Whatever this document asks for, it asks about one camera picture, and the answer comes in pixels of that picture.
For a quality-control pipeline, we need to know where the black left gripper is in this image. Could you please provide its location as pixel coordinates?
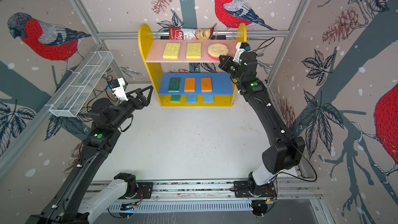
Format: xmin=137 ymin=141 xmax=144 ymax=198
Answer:
xmin=110 ymin=85 xmax=152 ymax=130

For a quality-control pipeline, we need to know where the light green sponge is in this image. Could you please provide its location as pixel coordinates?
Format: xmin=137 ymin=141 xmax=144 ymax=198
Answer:
xmin=171 ymin=95 xmax=181 ymax=102

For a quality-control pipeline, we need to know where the dark green sponge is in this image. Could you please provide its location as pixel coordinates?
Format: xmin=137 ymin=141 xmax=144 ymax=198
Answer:
xmin=168 ymin=77 xmax=181 ymax=92

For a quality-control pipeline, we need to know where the yellow smiley face sponge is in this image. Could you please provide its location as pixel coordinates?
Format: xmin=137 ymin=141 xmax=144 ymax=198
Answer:
xmin=207 ymin=43 xmax=229 ymax=61

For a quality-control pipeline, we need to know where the orange sponge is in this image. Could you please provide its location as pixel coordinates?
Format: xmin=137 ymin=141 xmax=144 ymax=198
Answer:
xmin=201 ymin=77 xmax=212 ymax=92

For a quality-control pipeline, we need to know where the blue sponge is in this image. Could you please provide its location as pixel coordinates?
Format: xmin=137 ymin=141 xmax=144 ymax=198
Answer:
xmin=186 ymin=95 xmax=198 ymax=104
xmin=203 ymin=95 xmax=214 ymax=103

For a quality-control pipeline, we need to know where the pale yellow sponge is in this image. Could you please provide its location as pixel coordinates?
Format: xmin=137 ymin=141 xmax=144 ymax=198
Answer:
xmin=184 ymin=77 xmax=196 ymax=92

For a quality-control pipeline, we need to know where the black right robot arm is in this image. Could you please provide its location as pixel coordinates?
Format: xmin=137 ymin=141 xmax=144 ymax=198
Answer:
xmin=219 ymin=52 xmax=305 ymax=197

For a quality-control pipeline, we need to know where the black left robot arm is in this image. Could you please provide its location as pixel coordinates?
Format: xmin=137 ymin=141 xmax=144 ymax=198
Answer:
xmin=27 ymin=86 xmax=153 ymax=224

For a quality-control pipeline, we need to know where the yellow shelf with coloured boards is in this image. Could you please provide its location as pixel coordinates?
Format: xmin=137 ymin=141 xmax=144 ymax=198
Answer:
xmin=138 ymin=24 xmax=247 ymax=107

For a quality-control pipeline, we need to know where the red cassava chips bag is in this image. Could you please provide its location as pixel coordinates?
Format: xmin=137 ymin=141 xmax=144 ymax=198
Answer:
xmin=169 ymin=27 xmax=214 ymax=40

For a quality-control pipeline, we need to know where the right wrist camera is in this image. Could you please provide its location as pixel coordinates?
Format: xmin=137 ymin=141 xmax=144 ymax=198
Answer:
xmin=233 ymin=42 xmax=251 ymax=63

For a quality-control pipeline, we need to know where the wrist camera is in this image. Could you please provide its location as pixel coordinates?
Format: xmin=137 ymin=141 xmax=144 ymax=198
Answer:
xmin=233 ymin=42 xmax=251 ymax=63
xmin=106 ymin=78 xmax=128 ymax=102

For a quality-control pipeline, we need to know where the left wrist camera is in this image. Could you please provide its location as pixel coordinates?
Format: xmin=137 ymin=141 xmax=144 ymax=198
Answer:
xmin=106 ymin=78 xmax=128 ymax=102

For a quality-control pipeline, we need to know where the white wire mesh basket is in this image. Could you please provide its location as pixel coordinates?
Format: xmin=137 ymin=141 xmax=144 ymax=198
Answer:
xmin=49 ymin=51 xmax=114 ymax=117

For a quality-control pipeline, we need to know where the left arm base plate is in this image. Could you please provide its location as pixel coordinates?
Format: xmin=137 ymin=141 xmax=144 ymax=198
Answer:
xmin=120 ymin=182 xmax=153 ymax=200

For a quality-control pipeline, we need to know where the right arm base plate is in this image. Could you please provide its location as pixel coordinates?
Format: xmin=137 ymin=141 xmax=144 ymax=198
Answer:
xmin=232 ymin=180 xmax=277 ymax=199

